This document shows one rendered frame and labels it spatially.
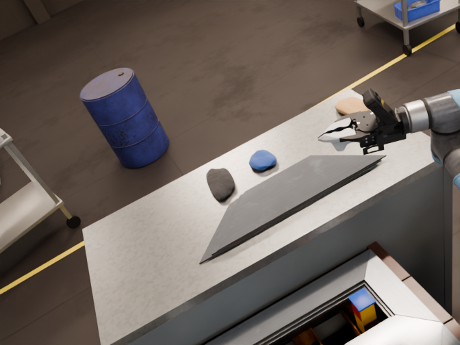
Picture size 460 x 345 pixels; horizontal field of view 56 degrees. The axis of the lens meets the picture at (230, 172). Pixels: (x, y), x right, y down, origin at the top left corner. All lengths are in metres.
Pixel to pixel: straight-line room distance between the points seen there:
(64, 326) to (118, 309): 1.69
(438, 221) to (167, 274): 1.03
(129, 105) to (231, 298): 2.51
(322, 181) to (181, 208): 0.55
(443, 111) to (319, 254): 0.66
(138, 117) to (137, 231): 2.16
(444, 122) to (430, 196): 0.59
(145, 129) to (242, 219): 2.44
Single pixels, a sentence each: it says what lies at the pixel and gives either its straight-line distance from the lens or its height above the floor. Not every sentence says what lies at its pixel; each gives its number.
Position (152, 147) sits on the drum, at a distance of 3.92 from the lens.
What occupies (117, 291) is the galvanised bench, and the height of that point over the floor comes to 1.05.
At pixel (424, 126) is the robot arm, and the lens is 1.13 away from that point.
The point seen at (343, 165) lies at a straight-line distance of 1.59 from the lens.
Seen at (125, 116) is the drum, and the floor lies 0.53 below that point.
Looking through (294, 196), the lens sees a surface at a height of 1.07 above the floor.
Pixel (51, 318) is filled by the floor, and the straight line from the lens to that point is 3.30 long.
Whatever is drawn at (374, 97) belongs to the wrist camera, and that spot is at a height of 1.54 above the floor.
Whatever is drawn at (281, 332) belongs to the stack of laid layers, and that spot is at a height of 0.84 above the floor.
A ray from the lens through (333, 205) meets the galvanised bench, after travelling 1.49.
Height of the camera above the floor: 2.12
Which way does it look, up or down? 38 degrees down
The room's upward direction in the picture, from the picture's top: 23 degrees counter-clockwise
